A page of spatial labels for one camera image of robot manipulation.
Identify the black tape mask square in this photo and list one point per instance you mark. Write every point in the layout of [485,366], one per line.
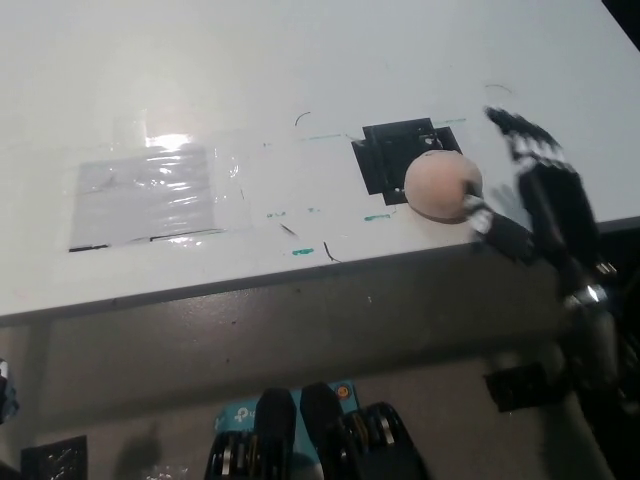
[385,160]

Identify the black floor tape patch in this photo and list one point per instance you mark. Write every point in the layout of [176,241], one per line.
[55,460]
[520,385]

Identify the clear plastic taped sheet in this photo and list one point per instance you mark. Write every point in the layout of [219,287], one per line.
[142,200]

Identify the pink dumpling plush toy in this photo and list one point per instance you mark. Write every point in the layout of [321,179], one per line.
[440,187]

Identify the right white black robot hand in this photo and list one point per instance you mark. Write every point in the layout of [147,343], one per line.
[555,210]

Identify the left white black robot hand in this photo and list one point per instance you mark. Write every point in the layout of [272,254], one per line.
[7,395]

